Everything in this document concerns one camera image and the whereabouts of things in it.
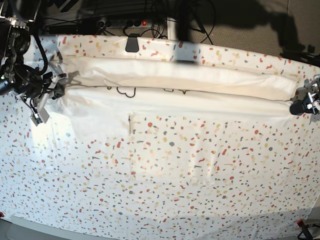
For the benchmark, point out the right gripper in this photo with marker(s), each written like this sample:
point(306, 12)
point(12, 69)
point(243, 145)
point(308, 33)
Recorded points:
point(39, 89)

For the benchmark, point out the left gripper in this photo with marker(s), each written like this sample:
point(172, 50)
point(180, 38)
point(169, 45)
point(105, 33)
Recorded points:
point(308, 99)

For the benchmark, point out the white printed T-shirt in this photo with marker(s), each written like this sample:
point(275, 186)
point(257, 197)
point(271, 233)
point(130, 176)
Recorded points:
point(105, 95)

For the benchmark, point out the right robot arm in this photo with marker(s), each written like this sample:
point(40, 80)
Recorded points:
point(19, 24)

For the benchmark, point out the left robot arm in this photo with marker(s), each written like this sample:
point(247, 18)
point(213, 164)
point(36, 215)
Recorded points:
point(307, 99)

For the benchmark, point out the black table clamp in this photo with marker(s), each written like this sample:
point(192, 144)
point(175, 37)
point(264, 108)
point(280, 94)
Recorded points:
point(132, 45)

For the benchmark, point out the red clamp right corner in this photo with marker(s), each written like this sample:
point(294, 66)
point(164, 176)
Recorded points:
point(300, 223)

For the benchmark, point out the terrazzo pattern tablecloth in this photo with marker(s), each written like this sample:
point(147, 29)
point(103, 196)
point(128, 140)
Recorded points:
point(172, 177)

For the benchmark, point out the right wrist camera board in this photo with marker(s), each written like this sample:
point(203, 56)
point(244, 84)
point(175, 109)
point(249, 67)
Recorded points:
point(41, 117)

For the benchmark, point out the white metal stand post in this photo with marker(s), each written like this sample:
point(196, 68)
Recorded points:
point(171, 28)

